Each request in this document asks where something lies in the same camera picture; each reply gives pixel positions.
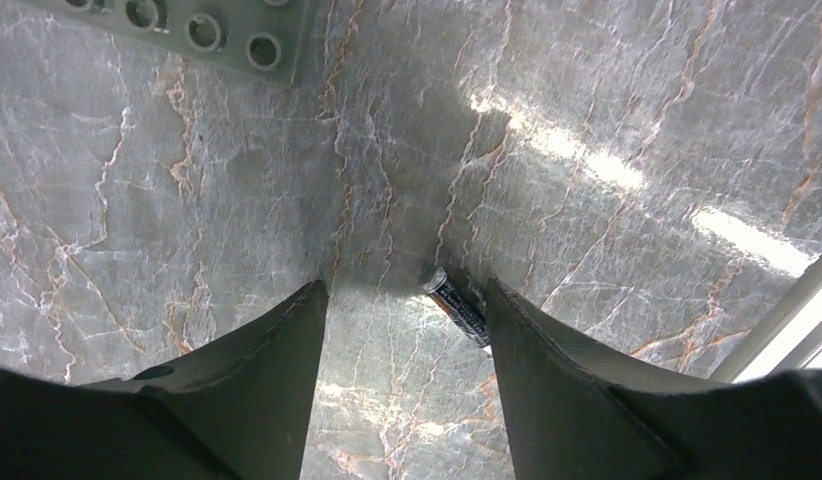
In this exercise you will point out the grey brick baseplate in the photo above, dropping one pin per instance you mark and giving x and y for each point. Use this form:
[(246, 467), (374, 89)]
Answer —
[(261, 39)]

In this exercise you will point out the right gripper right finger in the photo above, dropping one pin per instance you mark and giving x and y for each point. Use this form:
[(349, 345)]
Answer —
[(575, 408)]

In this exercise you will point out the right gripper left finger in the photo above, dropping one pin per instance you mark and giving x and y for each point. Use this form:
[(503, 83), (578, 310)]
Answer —
[(238, 407)]

